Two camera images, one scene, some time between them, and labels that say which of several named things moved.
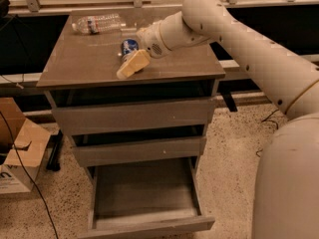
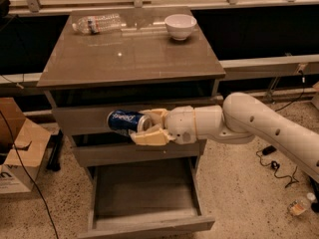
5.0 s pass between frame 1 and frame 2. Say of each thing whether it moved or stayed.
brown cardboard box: stayed
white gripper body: moved
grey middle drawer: stayed
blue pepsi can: moved
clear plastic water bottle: stayed
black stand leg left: stayed
